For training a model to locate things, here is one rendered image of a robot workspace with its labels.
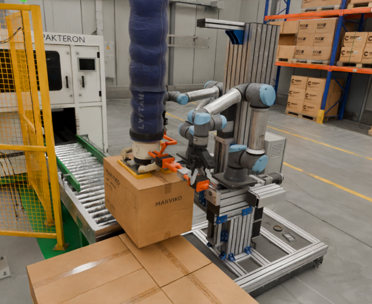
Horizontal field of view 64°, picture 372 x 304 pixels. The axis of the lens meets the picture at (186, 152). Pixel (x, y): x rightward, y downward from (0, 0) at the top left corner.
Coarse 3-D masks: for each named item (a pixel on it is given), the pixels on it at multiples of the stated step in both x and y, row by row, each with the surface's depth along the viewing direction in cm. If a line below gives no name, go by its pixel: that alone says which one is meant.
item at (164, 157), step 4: (156, 156) 179; (160, 156) 181; (164, 156) 182; (168, 156) 182; (172, 156) 180; (156, 160) 180; (160, 160) 174; (164, 160) 174; (168, 160) 176; (172, 160) 178; (156, 164) 179; (160, 164) 176
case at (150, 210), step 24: (120, 168) 197; (120, 192) 195; (144, 192) 172; (168, 192) 182; (192, 192) 193; (120, 216) 201; (144, 216) 177; (168, 216) 188; (192, 216) 200; (144, 240) 182
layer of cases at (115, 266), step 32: (64, 256) 191; (96, 256) 193; (128, 256) 194; (160, 256) 196; (192, 256) 197; (32, 288) 171; (64, 288) 167; (96, 288) 168; (128, 288) 169; (160, 288) 170; (192, 288) 171; (224, 288) 172
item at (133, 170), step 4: (120, 160) 206; (124, 160) 205; (120, 164) 203; (124, 164) 200; (128, 164) 199; (128, 168) 193; (132, 168) 192; (136, 168) 191; (132, 172) 188; (136, 172) 187; (148, 172) 190; (136, 176) 183; (140, 176) 183; (144, 176) 185; (148, 176) 186
